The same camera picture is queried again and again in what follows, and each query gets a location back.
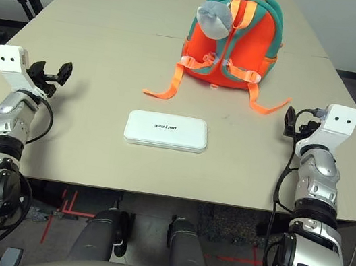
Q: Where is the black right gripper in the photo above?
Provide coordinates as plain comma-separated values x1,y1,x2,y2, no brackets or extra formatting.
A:
280,105,321,143

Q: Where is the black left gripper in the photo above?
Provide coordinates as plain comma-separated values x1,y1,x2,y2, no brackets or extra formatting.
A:
24,55,76,102

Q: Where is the orange and teal backpack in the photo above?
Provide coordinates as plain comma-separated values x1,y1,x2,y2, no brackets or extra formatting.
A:
141,0,310,121

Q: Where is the white pencil case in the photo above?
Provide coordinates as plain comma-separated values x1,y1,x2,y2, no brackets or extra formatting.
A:
121,106,211,157

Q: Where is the dark speckled floor mat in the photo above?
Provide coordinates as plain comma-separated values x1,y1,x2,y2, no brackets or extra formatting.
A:
193,201,288,253

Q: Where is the grey robot right leg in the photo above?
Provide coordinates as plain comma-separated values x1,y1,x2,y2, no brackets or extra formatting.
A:
160,213,220,266

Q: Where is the grey robot leg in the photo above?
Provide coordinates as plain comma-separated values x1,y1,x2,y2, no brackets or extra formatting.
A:
65,201,137,266
160,213,220,266

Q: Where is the grey robot left leg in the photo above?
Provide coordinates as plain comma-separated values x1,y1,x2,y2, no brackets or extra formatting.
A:
65,201,137,266

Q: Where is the grey metal block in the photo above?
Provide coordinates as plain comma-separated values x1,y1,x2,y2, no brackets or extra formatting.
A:
0,245,24,266

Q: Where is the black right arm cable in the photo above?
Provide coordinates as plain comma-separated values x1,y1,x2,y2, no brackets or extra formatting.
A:
260,103,326,266

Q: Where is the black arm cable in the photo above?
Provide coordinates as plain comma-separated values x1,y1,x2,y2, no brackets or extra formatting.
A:
260,103,326,266
0,53,63,149

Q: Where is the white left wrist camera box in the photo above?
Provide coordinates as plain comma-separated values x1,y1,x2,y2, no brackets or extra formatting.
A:
0,43,57,99

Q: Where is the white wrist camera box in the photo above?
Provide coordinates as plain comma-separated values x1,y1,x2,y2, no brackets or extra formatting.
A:
296,98,356,160
0,43,57,99

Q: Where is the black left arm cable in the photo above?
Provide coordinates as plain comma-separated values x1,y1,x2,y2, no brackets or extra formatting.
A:
0,53,63,149

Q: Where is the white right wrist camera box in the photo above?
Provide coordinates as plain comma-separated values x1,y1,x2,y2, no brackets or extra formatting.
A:
296,98,356,160

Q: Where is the grey plush toy keychain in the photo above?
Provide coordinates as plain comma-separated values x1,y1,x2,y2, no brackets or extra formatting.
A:
192,0,237,42

